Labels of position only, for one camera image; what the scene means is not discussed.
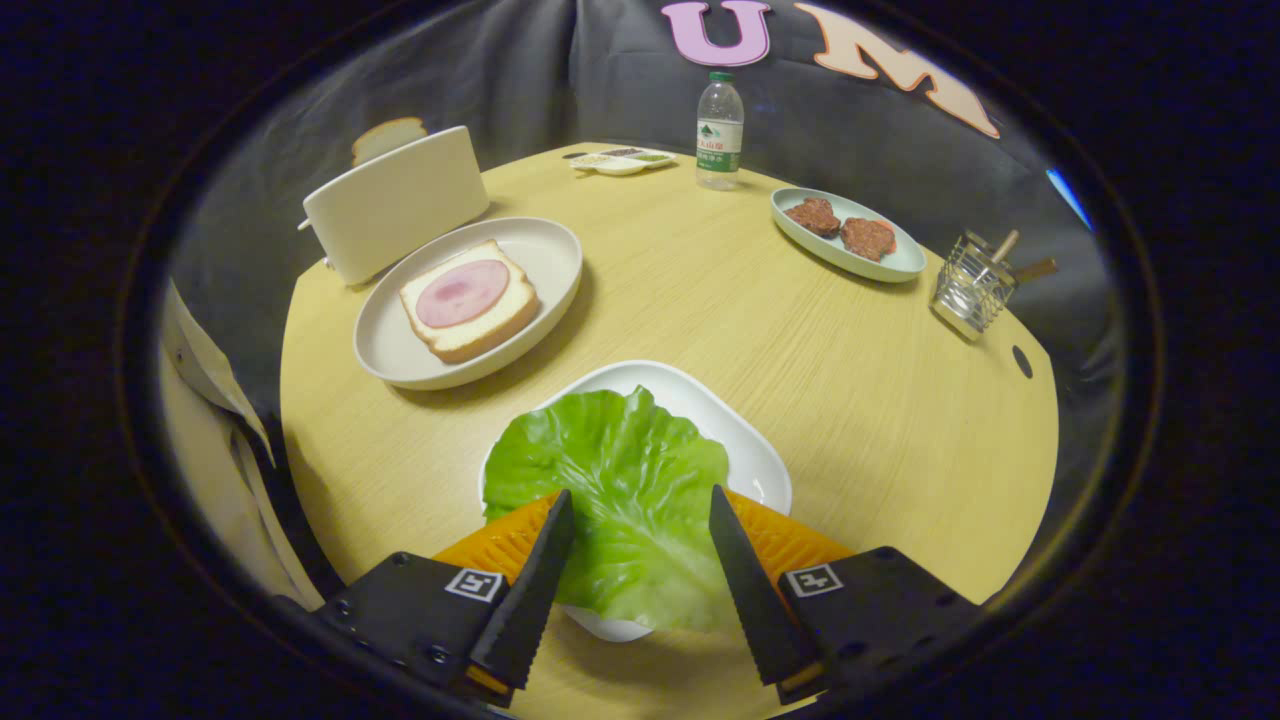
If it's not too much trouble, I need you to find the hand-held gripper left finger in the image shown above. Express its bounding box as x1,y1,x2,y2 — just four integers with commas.
318,489,577,707

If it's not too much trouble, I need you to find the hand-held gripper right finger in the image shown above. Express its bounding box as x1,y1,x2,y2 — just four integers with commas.
708,485,986,705

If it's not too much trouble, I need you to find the green lettuce leaf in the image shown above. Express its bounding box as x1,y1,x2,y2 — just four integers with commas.
482,385,731,633

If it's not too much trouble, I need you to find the toasted bread slice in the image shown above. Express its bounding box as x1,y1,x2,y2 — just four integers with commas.
351,116,429,167

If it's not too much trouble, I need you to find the white squarish plate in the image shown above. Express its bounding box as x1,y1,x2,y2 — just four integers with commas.
478,360,793,643

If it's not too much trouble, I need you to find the bread slice with ham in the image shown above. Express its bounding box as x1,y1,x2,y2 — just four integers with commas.
399,239,541,365

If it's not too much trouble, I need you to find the pink ham slice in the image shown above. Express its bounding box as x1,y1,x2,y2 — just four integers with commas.
415,260,511,329

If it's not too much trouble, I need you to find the person's beige clothing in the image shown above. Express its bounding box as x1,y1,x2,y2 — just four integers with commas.
160,280,326,611

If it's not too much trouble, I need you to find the round beige plate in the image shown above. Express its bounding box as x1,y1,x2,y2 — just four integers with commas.
353,216,584,391

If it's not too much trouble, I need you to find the pale blue oval plate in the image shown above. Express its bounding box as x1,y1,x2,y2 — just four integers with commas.
770,187,927,284

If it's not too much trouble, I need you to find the reddish brown meat piece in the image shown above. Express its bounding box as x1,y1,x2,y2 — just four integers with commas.
840,217,898,263

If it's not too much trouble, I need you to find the dark brown meat piece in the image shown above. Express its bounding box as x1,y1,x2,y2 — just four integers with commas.
785,197,842,239

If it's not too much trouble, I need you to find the cream white toaster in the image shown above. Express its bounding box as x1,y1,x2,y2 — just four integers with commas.
298,125,491,288

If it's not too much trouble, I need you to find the white divided bean dish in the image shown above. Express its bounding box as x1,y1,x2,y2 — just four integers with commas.
563,146,679,177

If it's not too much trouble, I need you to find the green-capped water bottle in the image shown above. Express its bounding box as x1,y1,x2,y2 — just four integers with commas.
695,71,746,191

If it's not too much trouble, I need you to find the black backdrop cloth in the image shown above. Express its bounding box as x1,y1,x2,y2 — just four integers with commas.
175,0,1121,561

